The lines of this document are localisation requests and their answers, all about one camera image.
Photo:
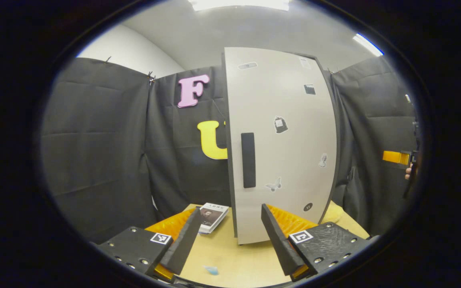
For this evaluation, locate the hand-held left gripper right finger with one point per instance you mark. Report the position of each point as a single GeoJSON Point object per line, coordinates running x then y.
{"type": "Point", "coordinates": [280, 240]}

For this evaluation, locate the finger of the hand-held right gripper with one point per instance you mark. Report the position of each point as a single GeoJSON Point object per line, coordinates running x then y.
{"type": "Point", "coordinates": [394, 156]}

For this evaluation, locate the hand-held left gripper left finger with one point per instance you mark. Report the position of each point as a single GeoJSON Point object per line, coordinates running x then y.
{"type": "Point", "coordinates": [184, 244]}

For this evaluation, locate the blue and white bottle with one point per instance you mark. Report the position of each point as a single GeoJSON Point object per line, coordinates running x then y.
{"type": "Point", "coordinates": [211, 270]}

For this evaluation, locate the gray cabinet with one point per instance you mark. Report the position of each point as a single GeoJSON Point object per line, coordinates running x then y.
{"type": "Point", "coordinates": [230, 188]}

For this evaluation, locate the light gray cabinet door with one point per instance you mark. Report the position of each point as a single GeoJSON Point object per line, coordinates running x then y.
{"type": "Point", "coordinates": [286, 160]}

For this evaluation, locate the white book with dark photo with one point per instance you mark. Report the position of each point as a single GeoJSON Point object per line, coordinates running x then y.
{"type": "Point", "coordinates": [213, 216]}

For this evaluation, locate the pale yellow ball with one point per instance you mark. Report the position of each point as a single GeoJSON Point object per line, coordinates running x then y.
{"type": "Point", "coordinates": [333, 214]}

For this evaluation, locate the narrow ceiling light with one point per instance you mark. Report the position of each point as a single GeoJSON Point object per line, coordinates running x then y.
{"type": "Point", "coordinates": [368, 44]}

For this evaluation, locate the black backdrop cloth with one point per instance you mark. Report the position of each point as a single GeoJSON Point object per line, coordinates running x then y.
{"type": "Point", "coordinates": [94, 152]}

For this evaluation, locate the wide ceiling light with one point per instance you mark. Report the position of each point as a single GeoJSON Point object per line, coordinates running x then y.
{"type": "Point", "coordinates": [238, 4]}

